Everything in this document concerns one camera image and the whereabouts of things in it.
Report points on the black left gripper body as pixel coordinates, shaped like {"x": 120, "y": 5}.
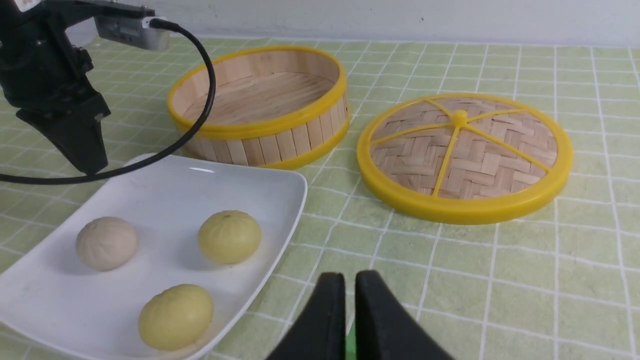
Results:
{"x": 43, "y": 75}

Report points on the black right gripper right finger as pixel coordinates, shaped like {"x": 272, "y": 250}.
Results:
{"x": 384, "y": 329}

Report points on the yellow steamed bun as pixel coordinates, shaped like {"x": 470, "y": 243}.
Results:
{"x": 229, "y": 237}
{"x": 176, "y": 317}

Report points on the bamboo steamer basket yellow rim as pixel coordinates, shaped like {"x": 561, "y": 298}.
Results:
{"x": 281, "y": 107}

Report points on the yellow steamed bun on plate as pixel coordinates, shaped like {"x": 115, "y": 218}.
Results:
{"x": 176, "y": 317}

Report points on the woven bamboo steamer lid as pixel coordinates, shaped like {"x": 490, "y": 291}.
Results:
{"x": 464, "y": 158}

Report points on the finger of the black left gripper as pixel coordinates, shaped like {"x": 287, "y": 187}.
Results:
{"x": 75, "y": 140}

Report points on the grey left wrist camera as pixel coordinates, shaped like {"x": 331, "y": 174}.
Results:
{"x": 115, "y": 21}

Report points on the green checkered tablecloth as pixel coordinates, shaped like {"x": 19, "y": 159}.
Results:
{"x": 559, "y": 284}

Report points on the white square plate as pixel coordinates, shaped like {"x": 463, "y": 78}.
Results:
{"x": 52, "y": 298}

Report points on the green cube block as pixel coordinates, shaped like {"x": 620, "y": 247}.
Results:
{"x": 351, "y": 343}

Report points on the beige steamed bun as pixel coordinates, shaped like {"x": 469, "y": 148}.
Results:
{"x": 106, "y": 243}

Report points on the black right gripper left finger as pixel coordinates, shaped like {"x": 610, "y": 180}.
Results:
{"x": 319, "y": 333}

